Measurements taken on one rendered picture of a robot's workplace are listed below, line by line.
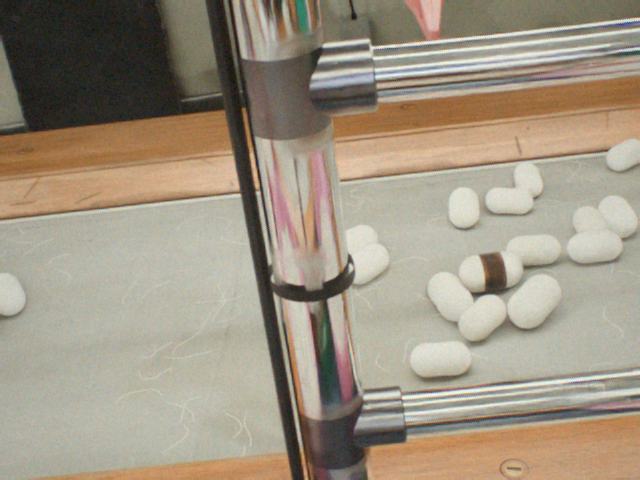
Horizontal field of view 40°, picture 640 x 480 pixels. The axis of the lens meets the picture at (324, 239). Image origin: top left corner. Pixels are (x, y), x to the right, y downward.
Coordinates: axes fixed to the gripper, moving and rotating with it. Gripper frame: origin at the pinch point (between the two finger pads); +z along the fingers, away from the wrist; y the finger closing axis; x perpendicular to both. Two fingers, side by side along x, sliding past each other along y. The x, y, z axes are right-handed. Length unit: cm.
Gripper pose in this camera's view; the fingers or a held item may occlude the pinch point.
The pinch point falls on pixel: (432, 25)
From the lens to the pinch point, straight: 59.6
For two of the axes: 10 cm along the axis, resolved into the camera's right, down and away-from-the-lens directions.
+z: 0.7, 9.4, -3.5
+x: 0.6, 3.4, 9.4
